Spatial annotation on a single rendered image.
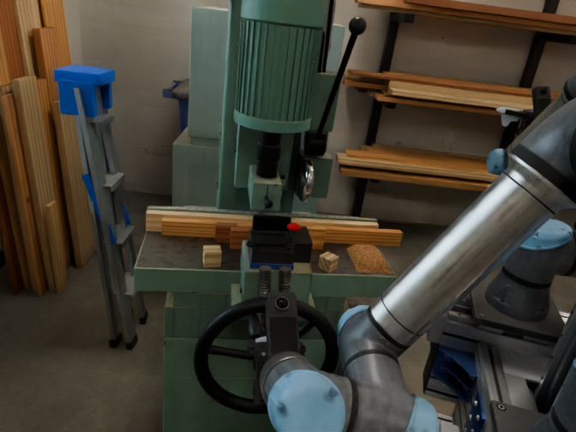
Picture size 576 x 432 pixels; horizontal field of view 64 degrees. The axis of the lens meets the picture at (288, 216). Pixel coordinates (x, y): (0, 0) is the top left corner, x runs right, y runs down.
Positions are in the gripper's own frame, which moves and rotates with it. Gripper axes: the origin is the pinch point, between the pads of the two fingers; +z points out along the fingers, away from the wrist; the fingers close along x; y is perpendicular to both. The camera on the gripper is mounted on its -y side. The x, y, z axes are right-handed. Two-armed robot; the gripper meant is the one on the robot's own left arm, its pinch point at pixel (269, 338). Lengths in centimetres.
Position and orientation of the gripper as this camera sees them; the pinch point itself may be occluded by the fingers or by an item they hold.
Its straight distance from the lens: 83.9
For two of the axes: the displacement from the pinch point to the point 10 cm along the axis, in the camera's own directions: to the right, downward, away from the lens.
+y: -0.2, 9.9, -1.0
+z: -1.6, 1.0, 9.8
